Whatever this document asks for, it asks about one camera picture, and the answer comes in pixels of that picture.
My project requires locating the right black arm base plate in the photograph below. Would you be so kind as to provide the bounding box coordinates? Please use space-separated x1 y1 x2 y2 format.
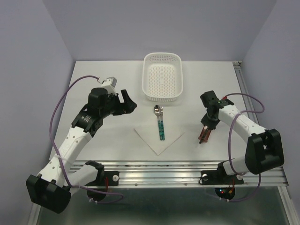
199 170 244 200

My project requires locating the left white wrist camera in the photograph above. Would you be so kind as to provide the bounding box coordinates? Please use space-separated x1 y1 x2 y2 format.
97 77 117 95

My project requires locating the aluminium rail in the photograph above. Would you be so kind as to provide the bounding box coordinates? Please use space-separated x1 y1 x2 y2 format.
232 61 259 124
97 160 288 188

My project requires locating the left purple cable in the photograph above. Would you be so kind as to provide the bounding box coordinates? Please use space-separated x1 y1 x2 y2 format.
48 75 124 204

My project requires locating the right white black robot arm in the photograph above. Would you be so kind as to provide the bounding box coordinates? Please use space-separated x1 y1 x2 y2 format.
198 90 285 185

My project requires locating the aluminium right side rail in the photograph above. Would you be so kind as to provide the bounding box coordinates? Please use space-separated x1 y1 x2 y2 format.
232 61 259 124

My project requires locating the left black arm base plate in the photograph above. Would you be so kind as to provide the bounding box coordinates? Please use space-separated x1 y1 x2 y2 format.
87 171 120 202

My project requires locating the white paper napkin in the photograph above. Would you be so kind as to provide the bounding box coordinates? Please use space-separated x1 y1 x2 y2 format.
134 126 184 156

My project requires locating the green handled fork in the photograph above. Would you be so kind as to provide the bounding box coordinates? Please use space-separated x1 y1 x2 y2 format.
159 105 165 141

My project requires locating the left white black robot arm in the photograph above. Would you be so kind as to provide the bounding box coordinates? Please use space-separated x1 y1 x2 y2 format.
26 88 137 214

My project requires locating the red plastic utensil tray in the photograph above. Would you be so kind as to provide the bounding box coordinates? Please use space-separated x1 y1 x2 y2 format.
198 126 212 144

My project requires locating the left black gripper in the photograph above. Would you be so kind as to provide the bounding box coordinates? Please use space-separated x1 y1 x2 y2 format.
100 90 137 118

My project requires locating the green handled spoon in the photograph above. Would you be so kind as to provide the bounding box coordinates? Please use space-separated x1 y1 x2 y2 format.
153 105 162 141

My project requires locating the white perforated plastic basket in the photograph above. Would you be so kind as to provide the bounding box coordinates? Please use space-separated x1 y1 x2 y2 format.
142 52 183 103

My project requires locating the aluminium front rail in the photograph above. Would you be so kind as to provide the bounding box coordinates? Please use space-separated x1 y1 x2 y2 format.
97 160 288 188

